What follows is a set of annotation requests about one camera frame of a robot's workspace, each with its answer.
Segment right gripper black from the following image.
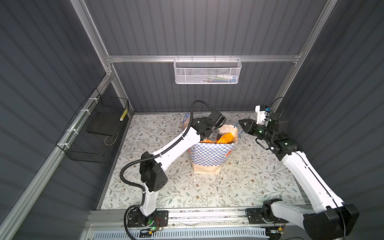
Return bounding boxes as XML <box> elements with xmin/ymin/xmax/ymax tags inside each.
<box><xmin>238</xmin><ymin>118</ymin><xmax>273</xmax><ymax>144</ymax></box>

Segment yellow gummy bag back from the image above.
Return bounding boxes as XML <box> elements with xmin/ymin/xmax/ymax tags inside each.
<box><xmin>216</xmin><ymin>132</ymin><xmax>235</xmax><ymax>144</ymax></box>

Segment blue checkered paper bag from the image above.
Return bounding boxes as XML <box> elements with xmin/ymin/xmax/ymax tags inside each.
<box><xmin>188</xmin><ymin>125</ymin><xmax>238</xmax><ymax>175</ymax></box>

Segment orange chip bag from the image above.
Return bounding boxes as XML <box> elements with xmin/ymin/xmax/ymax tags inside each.
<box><xmin>200</xmin><ymin>139</ymin><xmax>215</xmax><ymax>144</ymax></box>

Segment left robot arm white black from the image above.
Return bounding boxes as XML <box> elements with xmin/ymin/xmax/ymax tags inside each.
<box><xmin>140</xmin><ymin>110</ymin><xmax>226</xmax><ymax>217</ymax></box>

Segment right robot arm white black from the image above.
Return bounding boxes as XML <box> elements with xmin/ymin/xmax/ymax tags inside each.
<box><xmin>239</xmin><ymin>119</ymin><xmax>360</xmax><ymax>240</ymax></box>

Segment markers in white basket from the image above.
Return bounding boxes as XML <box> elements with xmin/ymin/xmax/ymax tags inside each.
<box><xmin>198</xmin><ymin>75</ymin><xmax>238</xmax><ymax>84</ymax></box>

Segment yellow marker in black basket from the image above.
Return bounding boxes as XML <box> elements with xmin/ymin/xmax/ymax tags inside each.
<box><xmin>120</xmin><ymin>109</ymin><xmax>128</xmax><ymax>122</ymax></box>

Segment white vent grille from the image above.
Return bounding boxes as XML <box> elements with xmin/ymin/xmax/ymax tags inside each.
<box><xmin>91</xmin><ymin>228</ymin><xmax>269</xmax><ymax>240</ymax></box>

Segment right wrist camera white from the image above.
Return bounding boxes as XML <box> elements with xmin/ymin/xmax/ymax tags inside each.
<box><xmin>255</xmin><ymin>105</ymin><xmax>270</xmax><ymax>125</ymax></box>

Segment white wire mesh basket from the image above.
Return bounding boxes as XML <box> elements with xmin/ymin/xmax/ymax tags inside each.
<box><xmin>173</xmin><ymin>58</ymin><xmax>242</xmax><ymax>85</ymax></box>

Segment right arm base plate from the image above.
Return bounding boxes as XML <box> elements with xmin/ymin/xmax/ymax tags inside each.
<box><xmin>245</xmin><ymin>208</ymin><xmax>269</xmax><ymax>225</ymax></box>

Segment aluminium front rail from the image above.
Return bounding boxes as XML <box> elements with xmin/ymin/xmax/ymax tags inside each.
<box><xmin>82</xmin><ymin>207</ymin><xmax>294</xmax><ymax>235</ymax></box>

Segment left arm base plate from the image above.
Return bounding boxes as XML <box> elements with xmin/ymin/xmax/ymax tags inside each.
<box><xmin>127</xmin><ymin>210</ymin><xmax>169</xmax><ymax>228</ymax></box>

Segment black wire basket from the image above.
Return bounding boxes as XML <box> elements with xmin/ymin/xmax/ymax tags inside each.
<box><xmin>57</xmin><ymin>90</ymin><xmax>130</xmax><ymax>164</ymax></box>

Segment black corrugated cable hose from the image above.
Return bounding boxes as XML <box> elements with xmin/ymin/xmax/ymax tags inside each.
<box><xmin>119</xmin><ymin>100</ymin><xmax>214</xmax><ymax>240</ymax></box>

